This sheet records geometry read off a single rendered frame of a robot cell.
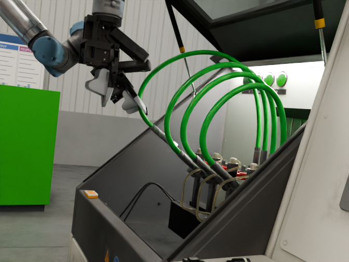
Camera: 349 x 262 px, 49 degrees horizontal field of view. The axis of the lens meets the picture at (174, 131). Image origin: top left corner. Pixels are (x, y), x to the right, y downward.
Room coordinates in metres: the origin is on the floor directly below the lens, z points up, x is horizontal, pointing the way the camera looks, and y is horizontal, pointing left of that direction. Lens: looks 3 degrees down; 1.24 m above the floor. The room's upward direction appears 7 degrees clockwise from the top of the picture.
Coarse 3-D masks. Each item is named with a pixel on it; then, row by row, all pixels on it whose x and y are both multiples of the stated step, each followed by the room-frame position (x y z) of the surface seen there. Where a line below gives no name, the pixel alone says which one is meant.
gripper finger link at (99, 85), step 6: (102, 72) 0.92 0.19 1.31; (108, 72) 0.93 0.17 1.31; (102, 78) 0.92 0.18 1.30; (108, 78) 0.92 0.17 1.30; (90, 84) 0.91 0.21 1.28; (96, 84) 0.92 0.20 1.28; (102, 84) 0.93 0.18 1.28; (96, 90) 0.92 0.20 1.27; (102, 90) 0.93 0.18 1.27; (108, 90) 0.93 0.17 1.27; (108, 96) 0.93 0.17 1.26
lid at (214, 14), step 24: (192, 0) 1.34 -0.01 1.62; (216, 0) 1.26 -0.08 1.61; (240, 0) 1.18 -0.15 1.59; (264, 0) 1.11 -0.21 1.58; (288, 0) 1.05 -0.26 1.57; (336, 0) 0.92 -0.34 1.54; (192, 24) 1.47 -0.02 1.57; (216, 24) 1.36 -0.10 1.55; (240, 24) 1.26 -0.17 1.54; (264, 24) 1.18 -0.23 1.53; (288, 24) 1.11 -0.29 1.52; (312, 24) 1.05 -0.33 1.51; (336, 24) 0.99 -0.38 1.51; (216, 48) 1.52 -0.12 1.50; (240, 48) 1.40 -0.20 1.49; (264, 48) 1.30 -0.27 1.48; (288, 48) 1.22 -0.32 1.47; (312, 48) 1.14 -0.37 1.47
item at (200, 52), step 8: (176, 56) 1.16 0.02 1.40; (184, 56) 1.16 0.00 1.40; (224, 56) 1.16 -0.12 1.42; (160, 64) 1.15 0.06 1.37; (152, 72) 1.15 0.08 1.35; (144, 80) 1.15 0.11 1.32; (248, 80) 1.18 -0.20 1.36; (256, 96) 1.17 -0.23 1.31; (256, 104) 1.18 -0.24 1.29; (144, 120) 1.15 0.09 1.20; (256, 144) 1.18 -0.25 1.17
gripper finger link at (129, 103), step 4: (124, 92) 1.14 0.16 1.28; (124, 96) 1.14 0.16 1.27; (128, 96) 1.14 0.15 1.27; (136, 96) 1.12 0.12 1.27; (128, 100) 1.14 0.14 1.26; (132, 100) 1.13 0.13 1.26; (136, 100) 1.12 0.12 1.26; (140, 100) 1.13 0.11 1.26; (124, 104) 1.13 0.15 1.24; (128, 104) 1.13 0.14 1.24; (132, 104) 1.13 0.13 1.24; (136, 104) 1.13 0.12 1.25; (140, 104) 1.12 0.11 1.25; (124, 108) 1.13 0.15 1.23; (128, 108) 1.13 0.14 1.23; (144, 108) 1.13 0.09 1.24; (144, 112) 1.13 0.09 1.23
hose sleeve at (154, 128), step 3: (153, 126) 1.15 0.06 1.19; (156, 126) 1.16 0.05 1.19; (153, 129) 1.15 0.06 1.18; (156, 129) 1.15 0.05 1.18; (159, 129) 1.16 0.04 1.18; (156, 132) 1.15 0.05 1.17; (159, 132) 1.15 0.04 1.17; (162, 132) 1.15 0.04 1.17; (159, 135) 1.15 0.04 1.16; (162, 135) 1.15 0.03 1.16; (162, 138) 1.15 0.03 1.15; (165, 138) 1.15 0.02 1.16; (165, 141) 1.16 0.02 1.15; (168, 144) 1.16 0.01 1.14
